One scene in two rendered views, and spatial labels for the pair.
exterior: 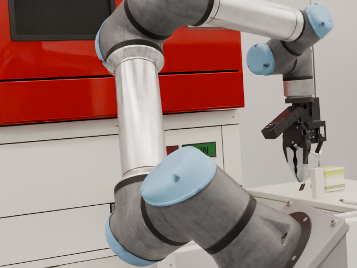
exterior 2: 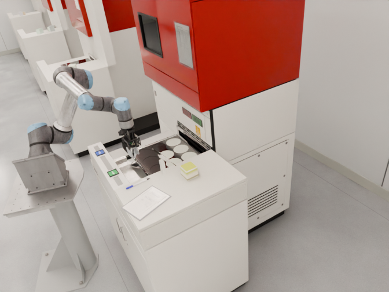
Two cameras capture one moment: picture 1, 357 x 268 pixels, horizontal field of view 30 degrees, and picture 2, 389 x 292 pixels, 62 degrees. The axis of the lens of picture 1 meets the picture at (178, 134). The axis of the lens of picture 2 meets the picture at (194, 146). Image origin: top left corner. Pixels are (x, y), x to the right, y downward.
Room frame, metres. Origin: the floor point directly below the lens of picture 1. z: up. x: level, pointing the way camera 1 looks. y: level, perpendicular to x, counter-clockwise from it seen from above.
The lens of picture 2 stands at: (2.00, -1.83, 2.06)
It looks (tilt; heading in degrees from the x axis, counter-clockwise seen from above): 33 degrees down; 90
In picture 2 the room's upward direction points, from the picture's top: 7 degrees counter-clockwise
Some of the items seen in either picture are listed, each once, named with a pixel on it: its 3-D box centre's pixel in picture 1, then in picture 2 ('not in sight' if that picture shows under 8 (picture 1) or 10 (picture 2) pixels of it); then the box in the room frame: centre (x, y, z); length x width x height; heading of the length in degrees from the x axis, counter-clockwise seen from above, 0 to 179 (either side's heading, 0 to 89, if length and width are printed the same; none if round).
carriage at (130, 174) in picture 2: not in sight; (129, 175); (1.60, -0.23, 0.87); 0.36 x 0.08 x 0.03; 117
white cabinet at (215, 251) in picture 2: not in sight; (168, 223); (1.77, -0.22, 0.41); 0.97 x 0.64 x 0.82; 117
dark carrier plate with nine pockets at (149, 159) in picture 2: not in sight; (166, 154); (1.83, -0.10, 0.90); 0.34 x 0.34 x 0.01; 27
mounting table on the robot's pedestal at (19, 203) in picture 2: not in sight; (51, 190); (1.05, -0.14, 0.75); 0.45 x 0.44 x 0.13; 10
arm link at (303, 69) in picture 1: (295, 58); (122, 109); (1.67, -0.30, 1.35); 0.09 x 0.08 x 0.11; 132
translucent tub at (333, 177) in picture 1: (326, 178); (189, 171); (1.97, -0.43, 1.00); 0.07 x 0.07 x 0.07; 29
